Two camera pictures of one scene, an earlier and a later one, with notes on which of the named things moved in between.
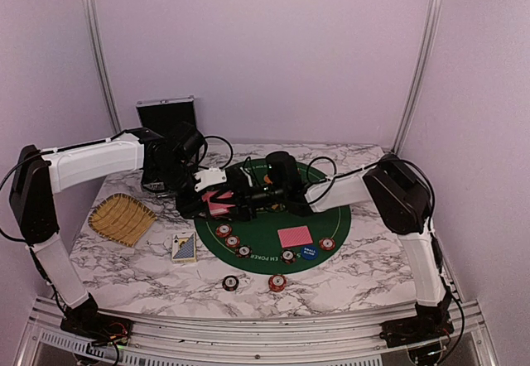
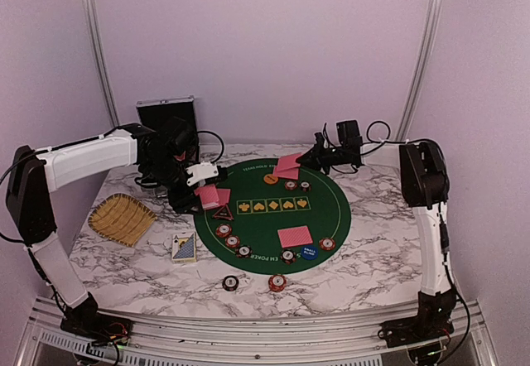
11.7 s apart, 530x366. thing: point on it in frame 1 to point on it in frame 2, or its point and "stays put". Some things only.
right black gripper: x=247 y=206 to x=314 y=156
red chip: x=327 y=243 stays put
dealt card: x=295 y=236 stays put
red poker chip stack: x=277 y=282 stays put
